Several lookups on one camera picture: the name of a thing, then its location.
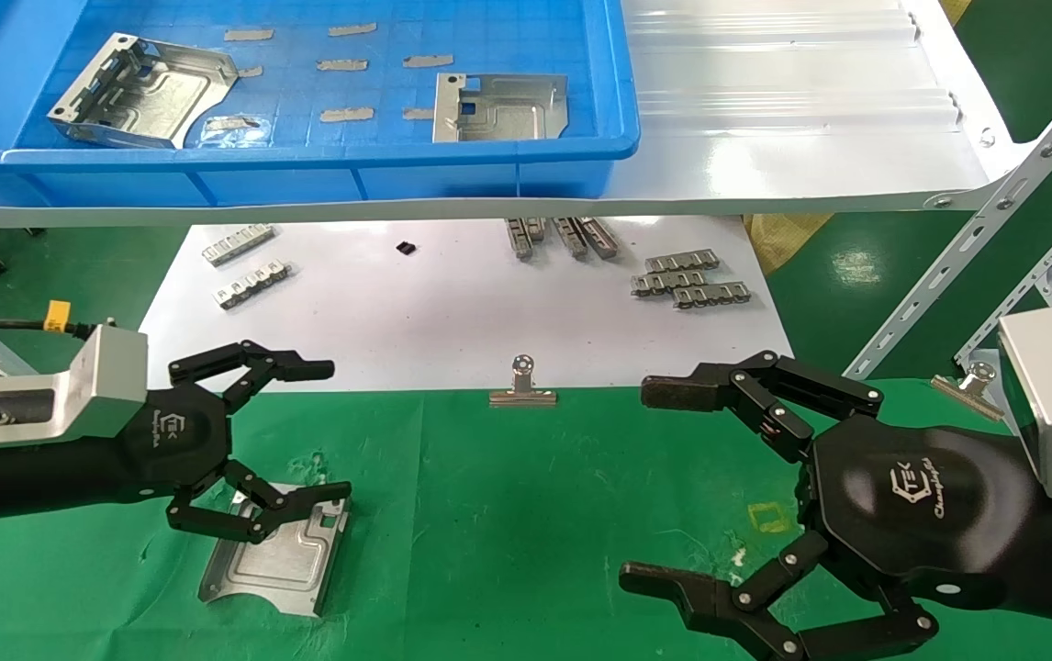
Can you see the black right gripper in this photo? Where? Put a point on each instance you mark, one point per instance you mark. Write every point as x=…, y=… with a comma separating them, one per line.
x=921, y=505

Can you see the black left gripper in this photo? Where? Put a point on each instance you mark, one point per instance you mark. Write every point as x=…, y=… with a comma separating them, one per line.
x=179, y=441

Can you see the stamped sheet metal part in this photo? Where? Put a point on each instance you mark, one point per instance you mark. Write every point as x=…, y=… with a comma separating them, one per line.
x=159, y=101
x=278, y=569
x=508, y=115

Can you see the silver binder clip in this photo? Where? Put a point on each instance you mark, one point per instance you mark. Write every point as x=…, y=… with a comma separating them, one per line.
x=522, y=397
x=971, y=390

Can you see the white floor board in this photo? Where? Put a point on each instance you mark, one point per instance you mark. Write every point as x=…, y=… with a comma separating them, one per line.
x=443, y=312

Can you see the blue plastic bin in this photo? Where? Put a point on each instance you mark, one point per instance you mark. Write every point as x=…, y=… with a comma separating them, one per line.
x=306, y=174

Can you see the grey tape with clear film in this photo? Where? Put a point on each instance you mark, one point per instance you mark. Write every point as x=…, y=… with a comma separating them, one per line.
x=230, y=124

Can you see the white slotted angle strut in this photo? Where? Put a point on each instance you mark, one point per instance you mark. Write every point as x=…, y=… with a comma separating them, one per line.
x=994, y=211
x=1040, y=275

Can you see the small notched metal rail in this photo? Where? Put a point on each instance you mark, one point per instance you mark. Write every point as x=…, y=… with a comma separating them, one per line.
x=711, y=296
x=239, y=244
x=519, y=239
x=599, y=239
x=253, y=285
x=570, y=237
x=668, y=283
x=537, y=229
x=682, y=262

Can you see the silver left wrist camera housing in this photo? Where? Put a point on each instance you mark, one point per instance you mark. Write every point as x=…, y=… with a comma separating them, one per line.
x=104, y=386

